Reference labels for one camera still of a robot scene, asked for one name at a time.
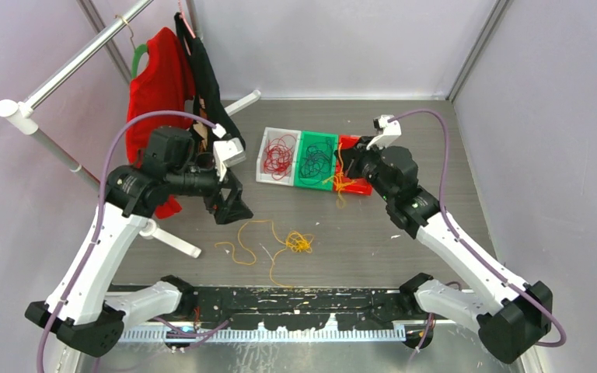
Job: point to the green plastic bin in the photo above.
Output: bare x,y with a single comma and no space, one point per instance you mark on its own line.
316,161

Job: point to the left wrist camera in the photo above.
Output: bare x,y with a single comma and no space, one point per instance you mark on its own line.
227,151

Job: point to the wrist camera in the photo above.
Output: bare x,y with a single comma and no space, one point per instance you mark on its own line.
387,131
227,151

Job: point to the black shirt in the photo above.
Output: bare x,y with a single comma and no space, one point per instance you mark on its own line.
205,83

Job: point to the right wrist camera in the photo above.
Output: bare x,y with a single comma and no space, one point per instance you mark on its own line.
387,131

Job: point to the red shirt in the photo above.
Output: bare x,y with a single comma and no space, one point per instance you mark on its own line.
166,83

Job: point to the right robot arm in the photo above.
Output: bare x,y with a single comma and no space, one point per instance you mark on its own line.
508,314

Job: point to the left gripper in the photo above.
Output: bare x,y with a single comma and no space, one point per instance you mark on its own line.
235,208

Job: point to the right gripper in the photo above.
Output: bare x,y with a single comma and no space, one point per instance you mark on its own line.
352,158

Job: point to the green hanger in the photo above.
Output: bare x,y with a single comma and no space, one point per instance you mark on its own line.
139,52

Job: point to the white plastic bin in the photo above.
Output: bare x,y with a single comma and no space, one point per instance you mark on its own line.
277,156

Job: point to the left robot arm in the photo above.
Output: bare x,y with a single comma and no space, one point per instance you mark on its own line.
78,312

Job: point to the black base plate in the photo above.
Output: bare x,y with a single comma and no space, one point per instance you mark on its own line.
245,308

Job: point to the red plastic bin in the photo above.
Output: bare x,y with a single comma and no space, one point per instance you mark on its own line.
341,184

